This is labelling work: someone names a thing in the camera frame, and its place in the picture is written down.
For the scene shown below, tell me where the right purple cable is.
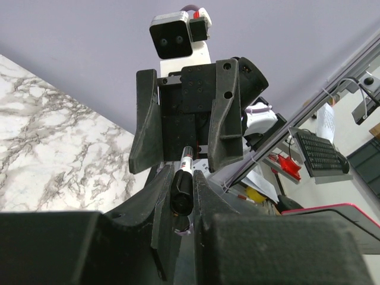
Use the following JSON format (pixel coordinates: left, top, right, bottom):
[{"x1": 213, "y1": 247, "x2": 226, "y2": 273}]
[{"x1": 180, "y1": 4, "x2": 202, "y2": 14}]

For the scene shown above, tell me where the black marker cap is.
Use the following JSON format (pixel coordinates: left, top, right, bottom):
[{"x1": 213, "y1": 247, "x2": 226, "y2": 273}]
[{"x1": 170, "y1": 170, "x2": 194, "y2": 216}]

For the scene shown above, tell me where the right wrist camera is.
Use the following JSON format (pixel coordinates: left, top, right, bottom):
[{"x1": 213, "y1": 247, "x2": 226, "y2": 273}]
[{"x1": 149, "y1": 5, "x2": 212, "y2": 60}]

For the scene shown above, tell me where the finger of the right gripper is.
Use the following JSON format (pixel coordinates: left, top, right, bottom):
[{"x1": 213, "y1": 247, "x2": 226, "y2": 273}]
[
  {"x1": 129, "y1": 69, "x2": 163, "y2": 174},
  {"x1": 207, "y1": 58, "x2": 243, "y2": 173}
]

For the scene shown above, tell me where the black computer keyboard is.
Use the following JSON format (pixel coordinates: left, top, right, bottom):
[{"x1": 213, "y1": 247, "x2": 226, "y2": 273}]
[{"x1": 294, "y1": 130, "x2": 350, "y2": 178}]

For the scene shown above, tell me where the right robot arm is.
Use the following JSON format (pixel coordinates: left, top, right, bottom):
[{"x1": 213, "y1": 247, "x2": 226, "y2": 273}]
[{"x1": 129, "y1": 58, "x2": 285, "y2": 174}]

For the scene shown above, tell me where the pink framed whiteboard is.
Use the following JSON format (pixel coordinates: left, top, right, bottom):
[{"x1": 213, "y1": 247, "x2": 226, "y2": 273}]
[{"x1": 280, "y1": 203, "x2": 380, "y2": 256}]

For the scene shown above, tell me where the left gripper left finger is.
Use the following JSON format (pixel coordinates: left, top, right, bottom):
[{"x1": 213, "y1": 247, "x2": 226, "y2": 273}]
[{"x1": 106, "y1": 165, "x2": 175, "y2": 281}]

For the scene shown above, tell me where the black and white marker pen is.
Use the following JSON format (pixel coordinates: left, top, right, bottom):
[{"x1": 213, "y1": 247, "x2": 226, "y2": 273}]
[{"x1": 170, "y1": 146, "x2": 194, "y2": 216}]

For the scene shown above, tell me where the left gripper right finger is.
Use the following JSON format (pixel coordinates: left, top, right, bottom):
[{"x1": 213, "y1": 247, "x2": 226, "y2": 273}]
[{"x1": 193, "y1": 170, "x2": 240, "y2": 235}]

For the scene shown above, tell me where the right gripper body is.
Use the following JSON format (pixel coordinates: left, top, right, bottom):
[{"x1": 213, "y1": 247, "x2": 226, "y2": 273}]
[{"x1": 159, "y1": 65, "x2": 216, "y2": 162}]

